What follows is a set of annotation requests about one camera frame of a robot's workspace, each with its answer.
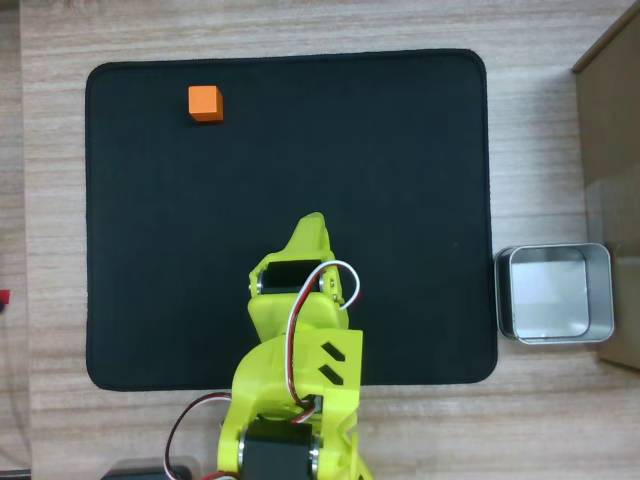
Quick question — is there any black flat device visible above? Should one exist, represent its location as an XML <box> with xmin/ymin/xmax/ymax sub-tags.
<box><xmin>99</xmin><ymin>458</ymin><xmax>195</xmax><ymax>480</ymax></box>

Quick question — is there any brown cardboard box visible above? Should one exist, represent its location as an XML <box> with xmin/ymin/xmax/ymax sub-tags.
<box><xmin>572</xmin><ymin>7</ymin><xmax>640</xmax><ymax>371</ymax></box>

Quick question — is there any orange cube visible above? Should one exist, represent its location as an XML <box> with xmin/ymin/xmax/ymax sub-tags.
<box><xmin>187</xmin><ymin>85</ymin><xmax>224</xmax><ymax>124</ymax></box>

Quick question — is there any white-red gripper servo cable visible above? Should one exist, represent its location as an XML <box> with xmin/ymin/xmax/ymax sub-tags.
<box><xmin>282</xmin><ymin>260</ymin><xmax>362</xmax><ymax>416</ymax></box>

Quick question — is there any red-black-white base cable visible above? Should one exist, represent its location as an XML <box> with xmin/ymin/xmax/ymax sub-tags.
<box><xmin>162</xmin><ymin>392</ymin><xmax>234</xmax><ymax>480</ymax></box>

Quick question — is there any black fabric desk mat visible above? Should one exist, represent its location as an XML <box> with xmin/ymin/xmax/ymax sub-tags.
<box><xmin>84</xmin><ymin>48</ymin><xmax>499</xmax><ymax>393</ymax></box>

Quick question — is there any rectangular metal tin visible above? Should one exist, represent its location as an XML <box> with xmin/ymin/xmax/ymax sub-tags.
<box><xmin>493</xmin><ymin>242</ymin><xmax>615</xmax><ymax>346</ymax></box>

